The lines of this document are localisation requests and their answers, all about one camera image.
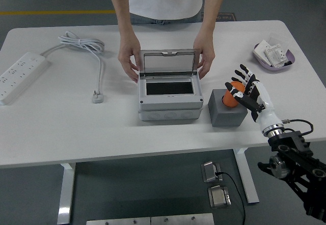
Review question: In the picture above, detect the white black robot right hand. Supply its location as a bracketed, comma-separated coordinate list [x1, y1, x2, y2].
[224, 64, 283, 131]

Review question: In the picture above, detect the person's left hand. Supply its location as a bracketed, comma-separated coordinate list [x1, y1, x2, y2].
[193, 35, 216, 80]

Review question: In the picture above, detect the person's right hand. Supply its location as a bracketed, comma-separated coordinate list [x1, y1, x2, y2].
[118, 35, 142, 84]

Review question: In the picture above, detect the orange cylindrical battery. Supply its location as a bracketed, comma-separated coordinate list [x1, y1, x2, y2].
[222, 81, 246, 108]

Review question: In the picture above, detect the smoky transparent hinged lid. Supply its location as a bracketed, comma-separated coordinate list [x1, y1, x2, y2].
[139, 48, 199, 77]

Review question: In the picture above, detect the grey plastic enclosure box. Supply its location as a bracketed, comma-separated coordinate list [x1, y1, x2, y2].
[138, 72, 206, 122]

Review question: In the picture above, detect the grey block holder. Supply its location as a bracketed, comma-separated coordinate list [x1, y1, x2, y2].
[207, 89, 249, 128]

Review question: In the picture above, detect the dark floor sign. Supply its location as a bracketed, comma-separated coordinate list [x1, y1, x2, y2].
[200, 12, 237, 22]

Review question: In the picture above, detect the white socket module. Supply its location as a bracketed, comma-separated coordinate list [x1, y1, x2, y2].
[263, 44, 290, 68]

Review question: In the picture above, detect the purple tray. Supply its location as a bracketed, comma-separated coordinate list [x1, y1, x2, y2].
[253, 41, 297, 71]

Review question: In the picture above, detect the clear plastic bag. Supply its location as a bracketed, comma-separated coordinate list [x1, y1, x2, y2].
[268, 33, 291, 50]

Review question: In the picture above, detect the white table leg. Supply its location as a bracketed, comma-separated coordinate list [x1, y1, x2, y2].
[233, 148, 260, 205]
[56, 162, 76, 225]

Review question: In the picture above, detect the yellow floor tape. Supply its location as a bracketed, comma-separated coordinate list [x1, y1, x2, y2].
[0, 10, 117, 16]

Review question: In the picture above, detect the white power strip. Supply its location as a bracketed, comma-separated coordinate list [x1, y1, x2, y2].
[0, 51, 49, 105]

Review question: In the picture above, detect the grey metal plate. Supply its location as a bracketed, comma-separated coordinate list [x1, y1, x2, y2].
[86, 216, 151, 225]
[150, 213, 214, 225]

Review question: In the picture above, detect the white power cord with plug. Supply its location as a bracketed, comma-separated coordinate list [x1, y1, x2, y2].
[40, 31, 106, 104]

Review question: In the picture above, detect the black floor cable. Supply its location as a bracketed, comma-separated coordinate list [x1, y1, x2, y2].
[215, 171, 247, 225]

